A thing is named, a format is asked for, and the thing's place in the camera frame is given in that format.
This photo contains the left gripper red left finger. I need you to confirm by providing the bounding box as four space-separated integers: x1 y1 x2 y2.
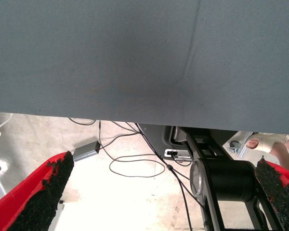
0 151 75 231

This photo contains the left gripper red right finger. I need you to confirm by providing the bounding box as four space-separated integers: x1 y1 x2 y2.
254 155 289 231

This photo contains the beige slipper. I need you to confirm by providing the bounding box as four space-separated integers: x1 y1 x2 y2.
246 133 288 153

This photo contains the grey caster wheel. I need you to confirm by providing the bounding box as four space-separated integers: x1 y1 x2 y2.
227 139 242 154

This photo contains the small grey box device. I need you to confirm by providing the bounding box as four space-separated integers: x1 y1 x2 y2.
73 141 101 162

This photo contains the dark grey chassis panel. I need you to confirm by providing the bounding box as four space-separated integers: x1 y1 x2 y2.
137 123 192 159

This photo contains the dark grey table cloth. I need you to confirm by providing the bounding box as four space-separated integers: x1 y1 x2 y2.
0 0 289 135

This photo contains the thick black ferrite cable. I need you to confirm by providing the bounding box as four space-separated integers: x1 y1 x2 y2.
112 121 205 231

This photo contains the black floor cable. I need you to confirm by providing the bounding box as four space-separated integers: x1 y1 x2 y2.
68 117 97 126
98 120 166 179

